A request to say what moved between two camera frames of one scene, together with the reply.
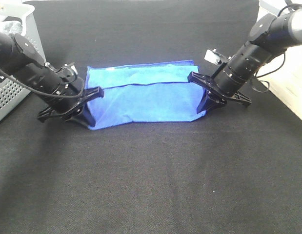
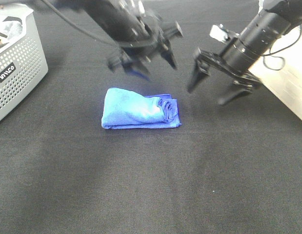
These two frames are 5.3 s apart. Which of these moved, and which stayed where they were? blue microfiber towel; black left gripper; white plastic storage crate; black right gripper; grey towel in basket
Moved: black right gripper; blue microfiber towel; black left gripper
Stayed: white plastic storage crate; grey towel in basket
